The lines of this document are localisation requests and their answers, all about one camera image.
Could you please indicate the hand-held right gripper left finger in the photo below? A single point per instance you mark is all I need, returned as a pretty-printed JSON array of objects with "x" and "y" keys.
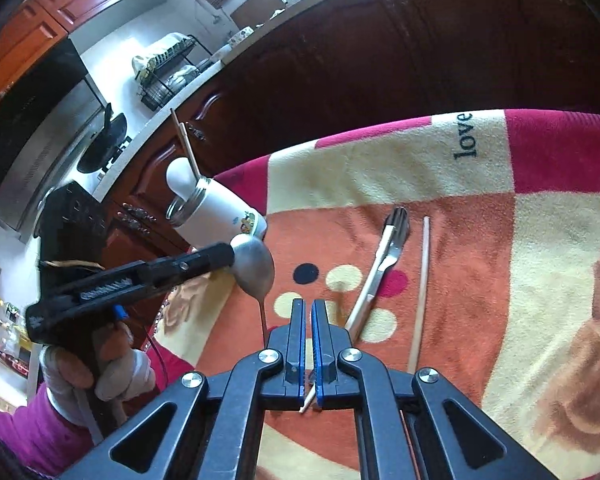
[{"x": 296, "y": 340}]

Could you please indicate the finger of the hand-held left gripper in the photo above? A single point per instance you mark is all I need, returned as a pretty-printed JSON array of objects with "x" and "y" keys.
[{"x": 205, "y": 259}]

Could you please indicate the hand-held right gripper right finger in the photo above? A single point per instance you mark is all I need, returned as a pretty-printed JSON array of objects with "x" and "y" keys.
[{"x": 321, "y": 350}]

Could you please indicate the metal spoon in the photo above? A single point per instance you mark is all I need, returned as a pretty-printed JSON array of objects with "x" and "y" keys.
[{"x": 252, "y": 265}]

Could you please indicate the white utensil holder jar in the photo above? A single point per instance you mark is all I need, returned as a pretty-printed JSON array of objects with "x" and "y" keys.
[{"x": 215, "y": 210}]

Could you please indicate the silver metal fork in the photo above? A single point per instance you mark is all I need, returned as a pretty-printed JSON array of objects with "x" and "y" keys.
[{"x": 391, "y": 259}]

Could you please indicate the person's left forearm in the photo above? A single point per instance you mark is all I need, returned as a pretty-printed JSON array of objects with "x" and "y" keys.
[{"x": 20, "y": 435}]

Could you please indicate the person's left hand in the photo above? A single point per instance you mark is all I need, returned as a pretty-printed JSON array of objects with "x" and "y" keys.
[{"x": 70, "y": 375}]

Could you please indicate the black wok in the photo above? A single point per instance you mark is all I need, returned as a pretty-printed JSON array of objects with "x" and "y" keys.
[{"x": 100, "y": 152}]

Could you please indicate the cluttered storage shelf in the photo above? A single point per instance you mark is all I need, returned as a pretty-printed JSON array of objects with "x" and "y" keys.
[{"x": 10, "y": 340}]

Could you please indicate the steel range hood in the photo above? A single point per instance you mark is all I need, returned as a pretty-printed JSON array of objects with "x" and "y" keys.
[{"x": 30, "y": 125}]

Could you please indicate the light stone countertop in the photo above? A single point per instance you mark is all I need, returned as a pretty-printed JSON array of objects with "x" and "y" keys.
[{"x": 140, "y": 127}]

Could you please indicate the flower print bowl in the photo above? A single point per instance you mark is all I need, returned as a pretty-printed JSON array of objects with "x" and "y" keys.
[{"x": 240, "y": 35}]

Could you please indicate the printed checked fleece blanket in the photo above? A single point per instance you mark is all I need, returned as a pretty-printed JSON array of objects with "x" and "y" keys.
[{"x": 530, "y": 260}]

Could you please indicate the brown cutting board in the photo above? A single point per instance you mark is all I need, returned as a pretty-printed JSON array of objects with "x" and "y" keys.
[{"x": 255, "y": 7}]

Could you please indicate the dark wooden base cabinets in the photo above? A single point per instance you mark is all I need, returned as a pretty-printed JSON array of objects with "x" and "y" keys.
[{"x": 380, "y": 60}]

